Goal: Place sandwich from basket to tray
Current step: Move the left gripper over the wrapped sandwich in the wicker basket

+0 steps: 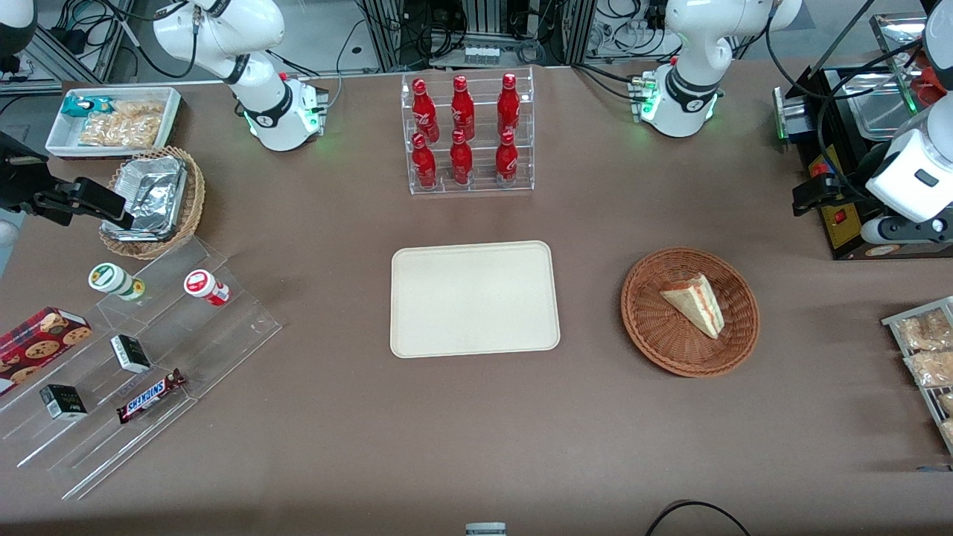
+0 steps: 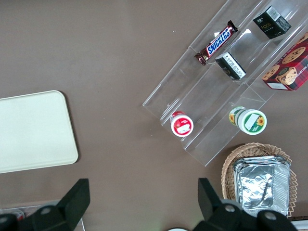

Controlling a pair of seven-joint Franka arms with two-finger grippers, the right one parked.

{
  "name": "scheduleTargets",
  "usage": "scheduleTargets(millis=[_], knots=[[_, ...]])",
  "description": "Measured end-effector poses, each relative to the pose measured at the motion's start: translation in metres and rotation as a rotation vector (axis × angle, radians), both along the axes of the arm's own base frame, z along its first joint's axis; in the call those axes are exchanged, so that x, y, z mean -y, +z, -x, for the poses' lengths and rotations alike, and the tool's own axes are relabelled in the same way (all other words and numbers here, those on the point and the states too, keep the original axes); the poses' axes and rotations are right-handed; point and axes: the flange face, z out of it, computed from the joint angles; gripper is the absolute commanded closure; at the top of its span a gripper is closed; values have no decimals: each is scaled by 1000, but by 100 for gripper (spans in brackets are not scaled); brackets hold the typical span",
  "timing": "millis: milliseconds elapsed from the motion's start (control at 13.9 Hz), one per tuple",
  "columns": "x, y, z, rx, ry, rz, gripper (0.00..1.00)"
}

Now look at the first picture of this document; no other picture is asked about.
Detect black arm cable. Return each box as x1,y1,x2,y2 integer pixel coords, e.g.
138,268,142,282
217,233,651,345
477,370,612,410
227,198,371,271
765,0,928,203

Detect tray of packaged snacks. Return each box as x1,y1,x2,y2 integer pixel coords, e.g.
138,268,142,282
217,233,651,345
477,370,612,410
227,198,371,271
882,296,953,456

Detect small black box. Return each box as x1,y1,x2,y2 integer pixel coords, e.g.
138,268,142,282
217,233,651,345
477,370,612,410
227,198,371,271
109,334,153,374
39,383,89,421

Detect steel grill tray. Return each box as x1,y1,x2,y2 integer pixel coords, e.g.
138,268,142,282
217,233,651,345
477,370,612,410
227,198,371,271
841,13,935,144

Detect teal snack packet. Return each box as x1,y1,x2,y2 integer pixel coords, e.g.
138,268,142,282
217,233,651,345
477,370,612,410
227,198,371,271
60,96,114,118

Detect black countertop grill appliance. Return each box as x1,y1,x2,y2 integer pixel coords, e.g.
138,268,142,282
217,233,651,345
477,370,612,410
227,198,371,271
773,63,953,261

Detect clear acrylic stepped shelf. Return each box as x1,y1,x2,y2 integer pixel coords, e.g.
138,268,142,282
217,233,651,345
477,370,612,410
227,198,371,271
0,237,283,501

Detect triangle sandwich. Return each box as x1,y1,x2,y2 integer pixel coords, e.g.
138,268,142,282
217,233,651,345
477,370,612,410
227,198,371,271
660,273,725,340

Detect beige plastic tray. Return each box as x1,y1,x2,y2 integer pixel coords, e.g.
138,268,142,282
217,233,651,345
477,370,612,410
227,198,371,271
390,240,561,359

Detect aluminium frame rack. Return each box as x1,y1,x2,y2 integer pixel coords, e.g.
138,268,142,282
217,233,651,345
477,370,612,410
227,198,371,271
356,0,598,69

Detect clear acrylic bottle rack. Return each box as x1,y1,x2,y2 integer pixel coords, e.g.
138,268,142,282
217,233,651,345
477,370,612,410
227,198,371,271
401,66,536,197

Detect red lid white bottle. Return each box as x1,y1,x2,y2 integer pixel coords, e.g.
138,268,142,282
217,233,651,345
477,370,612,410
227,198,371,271
183,269,231,307

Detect Snickers chocolate bar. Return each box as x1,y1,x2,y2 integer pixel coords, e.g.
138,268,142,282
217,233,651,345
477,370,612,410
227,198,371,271
116,368,188,425

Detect clear bag of crackers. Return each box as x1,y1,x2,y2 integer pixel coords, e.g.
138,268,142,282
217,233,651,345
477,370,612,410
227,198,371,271
78,100,166,150

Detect brown wicker basket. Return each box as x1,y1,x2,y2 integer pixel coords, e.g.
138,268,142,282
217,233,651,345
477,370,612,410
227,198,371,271
621,247,761,378

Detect green lid white bottle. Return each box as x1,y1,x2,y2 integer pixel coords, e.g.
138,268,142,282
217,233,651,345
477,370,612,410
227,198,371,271
88,263,147,302

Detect red cola bottle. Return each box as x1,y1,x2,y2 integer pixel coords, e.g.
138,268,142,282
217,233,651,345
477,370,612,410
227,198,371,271
450,74,477,142
412,78,441,144
411,133,439,191
494,130,520,187
449,130,474,187
497,72,522,139

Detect white rectangular snack bin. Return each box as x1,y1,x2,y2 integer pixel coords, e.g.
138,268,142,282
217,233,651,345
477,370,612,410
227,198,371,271
45,86,182,160

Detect red cookie box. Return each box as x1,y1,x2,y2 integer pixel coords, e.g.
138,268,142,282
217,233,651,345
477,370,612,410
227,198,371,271
0,306,93,397

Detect clear bag of pastry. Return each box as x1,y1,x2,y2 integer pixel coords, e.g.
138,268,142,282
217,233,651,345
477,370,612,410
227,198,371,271
903,350,953,389
896,308,953,352

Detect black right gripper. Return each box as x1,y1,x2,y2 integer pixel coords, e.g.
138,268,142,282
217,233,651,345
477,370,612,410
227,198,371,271
0,131,137,231

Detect tan wicker basket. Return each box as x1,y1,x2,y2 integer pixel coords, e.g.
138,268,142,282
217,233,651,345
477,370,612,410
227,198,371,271
98,146,206,261

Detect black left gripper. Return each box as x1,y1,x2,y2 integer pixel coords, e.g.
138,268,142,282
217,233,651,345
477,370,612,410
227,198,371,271
791,141,896,219

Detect aluminium foil container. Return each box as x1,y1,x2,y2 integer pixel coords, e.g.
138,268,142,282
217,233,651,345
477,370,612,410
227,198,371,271
101,155,188,242

